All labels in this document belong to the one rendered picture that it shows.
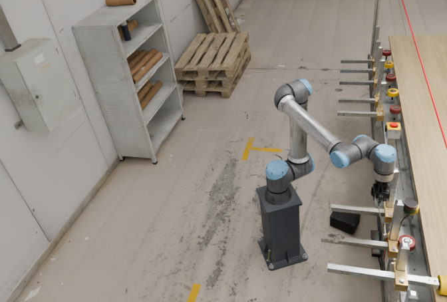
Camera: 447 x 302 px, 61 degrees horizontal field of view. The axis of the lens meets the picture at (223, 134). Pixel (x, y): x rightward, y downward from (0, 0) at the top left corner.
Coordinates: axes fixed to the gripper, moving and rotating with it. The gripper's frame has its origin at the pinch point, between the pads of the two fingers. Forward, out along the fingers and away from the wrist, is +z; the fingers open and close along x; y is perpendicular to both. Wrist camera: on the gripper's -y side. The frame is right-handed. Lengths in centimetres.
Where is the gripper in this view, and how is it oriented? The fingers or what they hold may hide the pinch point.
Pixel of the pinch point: (378, 203)
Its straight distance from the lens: 218.7
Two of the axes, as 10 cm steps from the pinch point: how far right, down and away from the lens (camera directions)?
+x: 9.5, 0.5, -2.9
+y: -2.7, 5.7, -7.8
